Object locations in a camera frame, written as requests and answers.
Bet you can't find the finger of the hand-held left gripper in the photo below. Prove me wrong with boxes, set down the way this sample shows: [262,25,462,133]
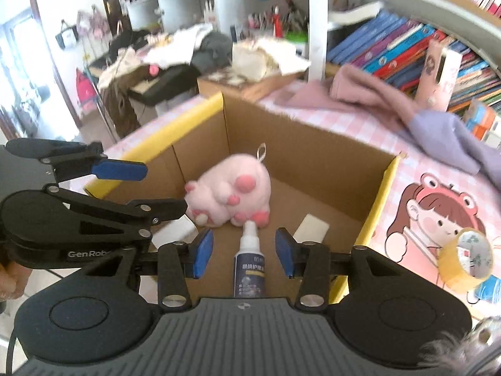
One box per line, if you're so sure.
[6,138,148,183]
[47,185,189,230]

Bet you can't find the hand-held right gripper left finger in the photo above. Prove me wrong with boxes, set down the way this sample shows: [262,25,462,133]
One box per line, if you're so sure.
[92,228,214,309]

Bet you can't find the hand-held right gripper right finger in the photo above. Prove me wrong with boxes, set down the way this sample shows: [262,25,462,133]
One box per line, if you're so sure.
[275,227,396,310]

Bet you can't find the small white carton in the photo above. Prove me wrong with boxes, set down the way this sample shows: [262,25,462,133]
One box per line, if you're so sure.
[151,217,198,249]

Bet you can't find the beige rectangular block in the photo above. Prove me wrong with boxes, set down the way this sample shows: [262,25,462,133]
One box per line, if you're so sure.
[293,213,330,243]

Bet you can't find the white spray bottle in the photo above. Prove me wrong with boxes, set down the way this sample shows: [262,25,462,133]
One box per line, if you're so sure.
[234,220,267,298]

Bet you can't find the pink plush pig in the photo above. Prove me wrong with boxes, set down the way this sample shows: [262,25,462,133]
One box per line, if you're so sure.
[184,143,272,228]

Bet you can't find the yellow cardboard box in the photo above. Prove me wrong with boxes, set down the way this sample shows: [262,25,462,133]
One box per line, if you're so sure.
[84,92,402,304]

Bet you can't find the yellow tape roll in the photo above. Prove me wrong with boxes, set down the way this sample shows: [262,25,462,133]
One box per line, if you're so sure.
[436,227,494,292]

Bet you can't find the blue sponge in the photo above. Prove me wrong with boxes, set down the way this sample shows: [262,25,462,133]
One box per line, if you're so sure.
[467,276,501,304]

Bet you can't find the pink cylindrical container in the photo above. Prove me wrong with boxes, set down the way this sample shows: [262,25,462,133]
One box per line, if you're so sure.
[415,39,463,112]

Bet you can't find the person's left hand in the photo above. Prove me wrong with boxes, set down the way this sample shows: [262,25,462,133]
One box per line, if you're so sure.
[0,260,30,302]

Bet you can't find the red hanging bag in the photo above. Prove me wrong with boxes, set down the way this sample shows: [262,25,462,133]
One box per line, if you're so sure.
[76,68,98,114]

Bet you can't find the black flat device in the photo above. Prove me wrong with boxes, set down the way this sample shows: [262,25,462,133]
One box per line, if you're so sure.
[129,65,202,106]

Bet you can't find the pile of clothes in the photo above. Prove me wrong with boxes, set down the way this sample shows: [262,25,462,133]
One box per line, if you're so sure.
[96,23,235,134]

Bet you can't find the brown wooden box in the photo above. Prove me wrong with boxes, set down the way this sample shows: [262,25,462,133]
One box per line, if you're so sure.
[197,68,306,103]

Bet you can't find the black white tote bag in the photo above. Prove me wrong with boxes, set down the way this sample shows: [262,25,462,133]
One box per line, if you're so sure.
[55,19,79,50]

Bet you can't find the pink hanging bags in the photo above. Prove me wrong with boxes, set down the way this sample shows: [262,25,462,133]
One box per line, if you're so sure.
[76,6,112,42]

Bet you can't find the cream canvas bag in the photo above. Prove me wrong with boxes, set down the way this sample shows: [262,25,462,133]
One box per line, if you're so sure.
[231,37,312,81]

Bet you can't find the grey furry sleeve cuff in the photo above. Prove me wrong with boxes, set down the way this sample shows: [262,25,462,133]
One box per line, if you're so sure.
[419,315,501,376]

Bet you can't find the pink purple cloth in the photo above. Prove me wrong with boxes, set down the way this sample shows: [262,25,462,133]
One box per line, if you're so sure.
[274,65,501,189]

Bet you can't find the pen holder with pens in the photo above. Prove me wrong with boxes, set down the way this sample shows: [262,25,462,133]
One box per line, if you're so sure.
[233,6,310,44]

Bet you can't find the row of leaning books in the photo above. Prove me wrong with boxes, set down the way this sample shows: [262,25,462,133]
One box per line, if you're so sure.
[327,10,501,114]

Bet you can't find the orange blue small carton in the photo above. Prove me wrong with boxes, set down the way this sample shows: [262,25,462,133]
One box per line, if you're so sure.
[464,100,501,128]
[472,119,501,145]

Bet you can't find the white bookshelf frame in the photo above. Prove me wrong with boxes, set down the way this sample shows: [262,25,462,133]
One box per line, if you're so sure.
[307,0,501,83]

